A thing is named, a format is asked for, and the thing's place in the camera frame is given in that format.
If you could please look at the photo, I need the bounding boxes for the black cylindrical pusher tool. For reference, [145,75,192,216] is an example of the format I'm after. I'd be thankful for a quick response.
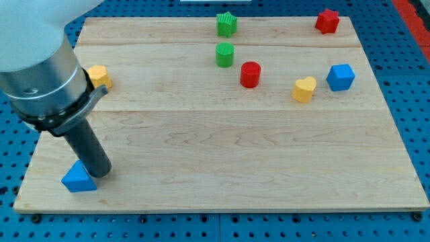
[64,119,112,177]

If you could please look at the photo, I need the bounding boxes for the blue triangle block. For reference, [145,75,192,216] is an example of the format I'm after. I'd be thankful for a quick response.
[61,160,97,193]

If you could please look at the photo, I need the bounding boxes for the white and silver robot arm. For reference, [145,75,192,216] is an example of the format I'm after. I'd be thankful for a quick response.
[1,0,112,177]

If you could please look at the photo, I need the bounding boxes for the yellow pentagon block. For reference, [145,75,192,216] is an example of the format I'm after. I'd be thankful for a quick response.
[87,65,112,89]

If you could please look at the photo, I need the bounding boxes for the wooden board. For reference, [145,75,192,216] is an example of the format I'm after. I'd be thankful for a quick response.
[14,17,429,214]

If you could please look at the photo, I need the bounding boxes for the green cylinder block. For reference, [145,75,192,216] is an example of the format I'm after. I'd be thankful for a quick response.
[215,42,234,68]

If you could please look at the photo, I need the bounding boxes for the red cylinder block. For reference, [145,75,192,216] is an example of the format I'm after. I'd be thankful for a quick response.
[240,61,261,88]

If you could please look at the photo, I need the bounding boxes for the green star block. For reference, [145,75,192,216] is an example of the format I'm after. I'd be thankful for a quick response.
[216,11,237,38]

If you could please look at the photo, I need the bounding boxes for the yellow heart block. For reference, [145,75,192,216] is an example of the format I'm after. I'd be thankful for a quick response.
[291,77,317,104]

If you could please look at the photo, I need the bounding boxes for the blue cube block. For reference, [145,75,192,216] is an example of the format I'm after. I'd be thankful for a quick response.
[326,64,355,91]

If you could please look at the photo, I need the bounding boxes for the red star block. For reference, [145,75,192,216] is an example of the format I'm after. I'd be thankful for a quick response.
[314,8,340,34]

